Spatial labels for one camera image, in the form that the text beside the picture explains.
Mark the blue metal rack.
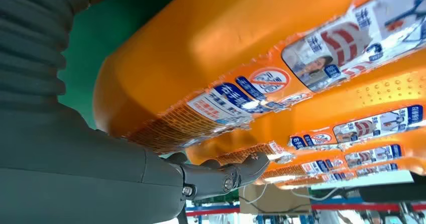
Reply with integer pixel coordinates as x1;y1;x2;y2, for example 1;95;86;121
185;196;426;224

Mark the green table mat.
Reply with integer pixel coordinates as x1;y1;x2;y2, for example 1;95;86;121
57;0;192;130

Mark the red metal bar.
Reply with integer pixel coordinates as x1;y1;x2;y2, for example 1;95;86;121
185;203;426;217

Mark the brown cardboard box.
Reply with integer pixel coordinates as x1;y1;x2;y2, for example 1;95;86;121
239;182;312;215

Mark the white desk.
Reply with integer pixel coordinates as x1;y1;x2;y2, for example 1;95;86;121
266;170;415;191

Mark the black carry case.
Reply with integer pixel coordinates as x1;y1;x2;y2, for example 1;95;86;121
359;173;426;204

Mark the white cable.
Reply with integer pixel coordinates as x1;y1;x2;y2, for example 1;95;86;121
289;186;340;202

